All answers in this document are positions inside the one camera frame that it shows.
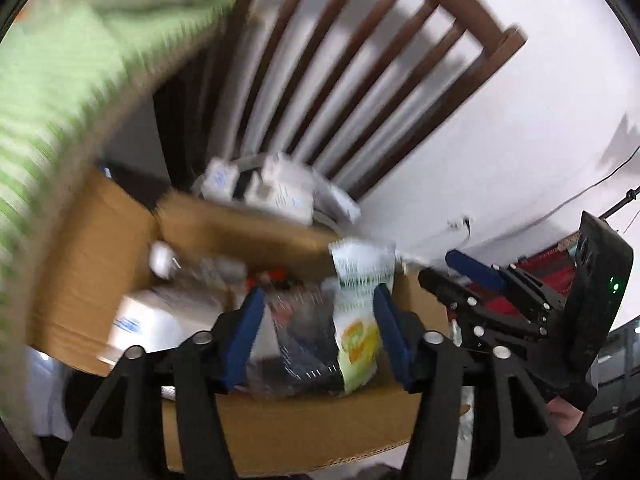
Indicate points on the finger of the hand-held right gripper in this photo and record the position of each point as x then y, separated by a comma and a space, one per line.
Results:
480, 320
475, 270

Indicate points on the clear plastic bottle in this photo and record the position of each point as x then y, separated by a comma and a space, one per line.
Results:
210, 272

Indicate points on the green checked tablecloth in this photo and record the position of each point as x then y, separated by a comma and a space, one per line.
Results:
45, 110

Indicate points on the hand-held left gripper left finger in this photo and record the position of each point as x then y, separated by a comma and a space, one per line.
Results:
245, 340

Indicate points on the clear plastic snack packet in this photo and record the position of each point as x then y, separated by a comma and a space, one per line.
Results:
300, 340

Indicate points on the large cardboard box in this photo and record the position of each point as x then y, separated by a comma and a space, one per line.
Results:
280, 430

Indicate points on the white wall outlet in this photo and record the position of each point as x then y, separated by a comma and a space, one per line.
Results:
460, 224

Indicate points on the person's right hand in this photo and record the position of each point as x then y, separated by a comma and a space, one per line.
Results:
565, 417

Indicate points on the green white snack bag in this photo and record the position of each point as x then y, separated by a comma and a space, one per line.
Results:
357, 310

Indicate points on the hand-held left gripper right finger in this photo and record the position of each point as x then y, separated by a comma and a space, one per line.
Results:
390, 335

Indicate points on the black light stand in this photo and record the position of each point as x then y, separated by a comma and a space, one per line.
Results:
622, 202

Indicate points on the red ribbed case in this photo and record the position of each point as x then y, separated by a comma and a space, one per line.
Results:
550, 265

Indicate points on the white power strip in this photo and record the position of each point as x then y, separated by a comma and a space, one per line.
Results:
280, 185

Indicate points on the dark wooden slatted chair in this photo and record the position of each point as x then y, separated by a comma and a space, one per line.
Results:
470, 12

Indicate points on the white milk carton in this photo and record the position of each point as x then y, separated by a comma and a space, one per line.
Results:
150, 320

